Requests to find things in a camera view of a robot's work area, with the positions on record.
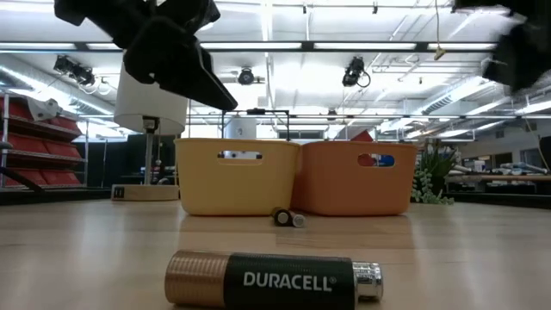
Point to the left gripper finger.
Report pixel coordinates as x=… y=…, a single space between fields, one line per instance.
x=172 y=60

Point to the yellow plastic bin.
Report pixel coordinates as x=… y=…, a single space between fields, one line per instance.
x=237 y=189

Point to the silver black battery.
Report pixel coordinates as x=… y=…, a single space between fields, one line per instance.
x=299 y=221

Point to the orange plastic bin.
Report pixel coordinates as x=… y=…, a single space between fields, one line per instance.
x=353 y=194

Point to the white cylindrical tank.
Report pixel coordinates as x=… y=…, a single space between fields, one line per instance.
x=241 y=128

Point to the wooden workbench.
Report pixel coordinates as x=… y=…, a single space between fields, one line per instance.
x=508 y=177

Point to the long ceiling light fixture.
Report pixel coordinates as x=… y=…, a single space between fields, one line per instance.
x=307 y=46

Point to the spiky green potted plant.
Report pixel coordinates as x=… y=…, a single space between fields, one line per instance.
x=437 y=165

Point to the red bin shelf rack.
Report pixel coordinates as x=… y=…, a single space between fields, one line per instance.
x=26 y=144

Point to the trailing pale green succulent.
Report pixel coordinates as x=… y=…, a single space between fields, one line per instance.
x=424 y=189

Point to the blue storage bin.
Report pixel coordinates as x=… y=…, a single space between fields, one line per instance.
x=387 y=160

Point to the red triangular object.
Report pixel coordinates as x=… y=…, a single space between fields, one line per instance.
x=363 y=137

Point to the copper black Duracell battery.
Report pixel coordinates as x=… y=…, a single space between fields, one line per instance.
x=280 y=280

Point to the black ceiling camera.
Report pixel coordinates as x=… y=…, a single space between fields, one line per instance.
x=246 y=77
x=354 y=71
x=75 y=71

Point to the black metal frame stand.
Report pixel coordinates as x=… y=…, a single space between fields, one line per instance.
x=256 y=111

